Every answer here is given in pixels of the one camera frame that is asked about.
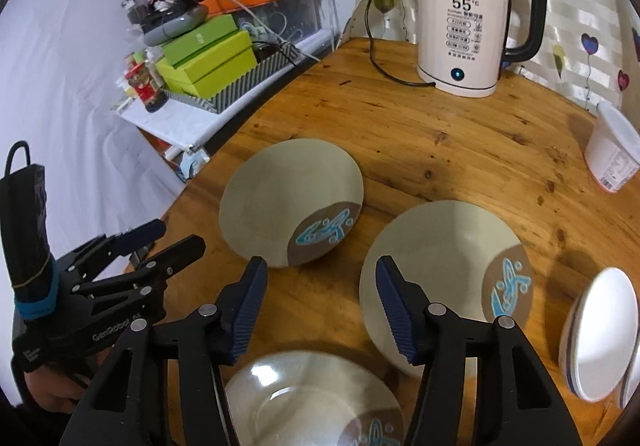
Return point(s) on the grey handheld device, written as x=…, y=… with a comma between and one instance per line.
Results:
x=177, y=18

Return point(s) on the person's left hand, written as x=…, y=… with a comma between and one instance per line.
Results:
x=54, y=391

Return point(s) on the heart patterned curtain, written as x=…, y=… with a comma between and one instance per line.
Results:
x=590, y=50

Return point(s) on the white electric kettle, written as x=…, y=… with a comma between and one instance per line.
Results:
x=462, y=43

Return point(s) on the striped grey tray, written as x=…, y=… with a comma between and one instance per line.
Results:
x=284, y=57

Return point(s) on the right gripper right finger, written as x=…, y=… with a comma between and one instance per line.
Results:
x=517, y=402

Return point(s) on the beige plate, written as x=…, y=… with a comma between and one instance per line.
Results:
x=312, y=398
x=292, y=202
x=462, y=256

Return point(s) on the orange lidded clear box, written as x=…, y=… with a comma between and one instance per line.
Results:
x=270, y=21

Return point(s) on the white plastic tub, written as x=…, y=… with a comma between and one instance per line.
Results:
x=612, y=153

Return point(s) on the lime green box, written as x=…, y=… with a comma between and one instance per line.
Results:
x=209, y=72

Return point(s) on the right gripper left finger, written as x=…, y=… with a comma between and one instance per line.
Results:
x=126, y=401

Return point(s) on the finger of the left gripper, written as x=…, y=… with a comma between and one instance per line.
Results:
x=95, y=255
x=165, y=260

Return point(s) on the white side shelf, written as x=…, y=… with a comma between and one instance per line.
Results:
x=188, y=127

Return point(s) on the red figurine jar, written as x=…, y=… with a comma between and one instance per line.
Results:
x=150, y=93

